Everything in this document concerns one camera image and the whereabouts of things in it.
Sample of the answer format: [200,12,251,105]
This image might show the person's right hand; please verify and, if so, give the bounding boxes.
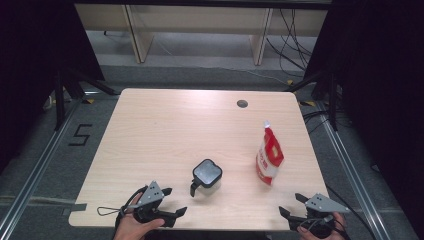
[296,212,348,240]

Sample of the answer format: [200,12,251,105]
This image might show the aluminium floor rail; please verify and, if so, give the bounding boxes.
[316,99,392,240]
[0,96,84,240]

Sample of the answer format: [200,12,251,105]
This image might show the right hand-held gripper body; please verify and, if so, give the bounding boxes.
[294,193,351,239]

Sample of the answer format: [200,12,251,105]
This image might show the thin wire loop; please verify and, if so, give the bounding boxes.
[96,205,127,217]

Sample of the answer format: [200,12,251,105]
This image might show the grey tape strip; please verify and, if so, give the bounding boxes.
[62,203,88,216]

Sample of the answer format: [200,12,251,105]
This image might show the light wooden shelf unit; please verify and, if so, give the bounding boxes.
[73,3,329,66]

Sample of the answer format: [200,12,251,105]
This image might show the bundle of black cables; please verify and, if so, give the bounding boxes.
[265,8,318,78]

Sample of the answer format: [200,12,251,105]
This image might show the person's left hand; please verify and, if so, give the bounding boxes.
[113,191,166,240]

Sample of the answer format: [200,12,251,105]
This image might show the black curtain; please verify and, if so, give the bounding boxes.
[0,0,105,171]
[304,0,424,238]

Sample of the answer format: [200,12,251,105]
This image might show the black metal stand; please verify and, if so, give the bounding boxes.
[53,66,120,132]
[283,71,340,132]

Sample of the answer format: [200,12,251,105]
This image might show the red and white spouted pouch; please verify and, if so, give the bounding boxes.
[255,120,285,187]

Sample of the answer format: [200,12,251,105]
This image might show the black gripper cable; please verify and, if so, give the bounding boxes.
[324,184,378,240]
[114,185,148,232]

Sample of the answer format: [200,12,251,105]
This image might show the black floor cables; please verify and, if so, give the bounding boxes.
[301,109,334,135]

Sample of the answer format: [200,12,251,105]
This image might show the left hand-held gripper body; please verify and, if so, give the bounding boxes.
[125,180,168,224]

